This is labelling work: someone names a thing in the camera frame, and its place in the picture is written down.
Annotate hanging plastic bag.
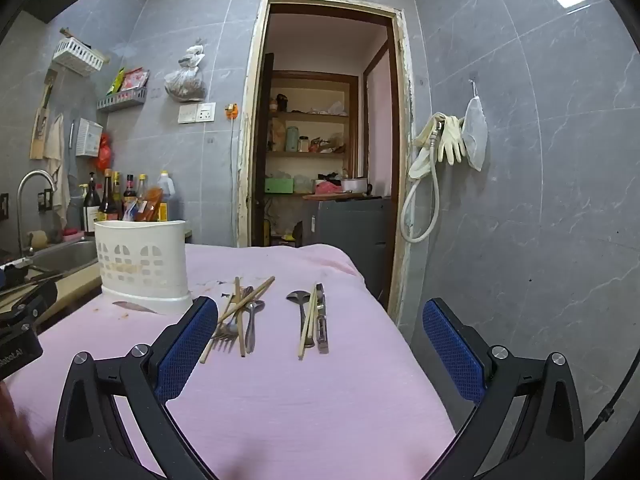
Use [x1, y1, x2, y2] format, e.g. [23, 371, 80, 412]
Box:
[164, 44, 207, 103]

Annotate white wall box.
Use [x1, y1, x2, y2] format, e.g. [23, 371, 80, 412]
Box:
[74, 118, 104, 158]

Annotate metal fork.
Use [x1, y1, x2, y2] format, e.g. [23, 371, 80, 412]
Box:
[210, 287, 241, 354]

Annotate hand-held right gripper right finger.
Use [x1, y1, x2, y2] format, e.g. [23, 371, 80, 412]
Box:
[422, 297, 586, 480]

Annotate wooden chopstick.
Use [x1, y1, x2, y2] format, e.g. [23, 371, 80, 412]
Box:
[199, 275, 276, 364]
[234, 276, 247, 358]
[298, 284, 318, 360]
[298, 292, 316, 360]

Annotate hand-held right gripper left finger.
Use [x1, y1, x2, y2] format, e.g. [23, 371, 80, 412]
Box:
[52, 296, 221, 480]

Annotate steel sink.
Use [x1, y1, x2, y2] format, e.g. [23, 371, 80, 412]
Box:
[24, 238, 100, 277]

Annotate wooden door frame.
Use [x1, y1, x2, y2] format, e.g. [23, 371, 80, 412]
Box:
[236, 0, 425, 328]

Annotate metal peeler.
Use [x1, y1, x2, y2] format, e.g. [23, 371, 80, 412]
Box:
[315, 283, 330, 355]

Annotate wooden cutting board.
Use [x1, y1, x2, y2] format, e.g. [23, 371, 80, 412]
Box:
[29, 69, 57, 161]

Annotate hanging white mesh bag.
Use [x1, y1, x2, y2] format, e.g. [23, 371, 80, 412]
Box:
[461, 80, 489, 173]

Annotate cream rubber gloves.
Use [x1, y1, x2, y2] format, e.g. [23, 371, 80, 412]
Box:
[437, 115, 467, 166]

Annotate row of condiment bottles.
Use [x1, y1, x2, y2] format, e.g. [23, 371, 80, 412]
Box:
[80, 168, 177, 236]

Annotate hanging beige towel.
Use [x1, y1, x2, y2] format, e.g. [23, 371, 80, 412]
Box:
[43, 113, 72, 232]

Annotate person's left forearm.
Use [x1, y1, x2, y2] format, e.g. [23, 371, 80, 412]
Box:
[0, 379, 31, 466]

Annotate grey appliance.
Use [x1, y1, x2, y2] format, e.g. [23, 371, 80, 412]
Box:
[301, 197, 394, 263]

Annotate white wall basket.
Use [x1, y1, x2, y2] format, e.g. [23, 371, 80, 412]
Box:
[52, 37, 106, 79]

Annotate white plastic utensil holder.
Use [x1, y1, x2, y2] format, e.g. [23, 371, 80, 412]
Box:
[94, 219, 194, 314]

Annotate grey wall shelf rack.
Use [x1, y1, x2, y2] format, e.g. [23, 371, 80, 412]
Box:
[96, 87, 149, 113]

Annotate black cable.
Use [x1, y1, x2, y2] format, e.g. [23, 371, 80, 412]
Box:
[584, 395, 618, 443]

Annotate white wall switch panel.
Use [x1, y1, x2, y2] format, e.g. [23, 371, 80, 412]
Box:
[178, 102, 216, 124]

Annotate pink table cloth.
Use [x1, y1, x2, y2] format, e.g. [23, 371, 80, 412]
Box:
[4, 243, 457, 480]

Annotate wooden shelf cabinet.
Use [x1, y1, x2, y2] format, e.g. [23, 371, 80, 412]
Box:
[264, 70, 361, 198]

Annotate chrome faucet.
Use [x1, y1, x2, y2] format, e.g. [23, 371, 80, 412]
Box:
[16, 169, 57, 257]

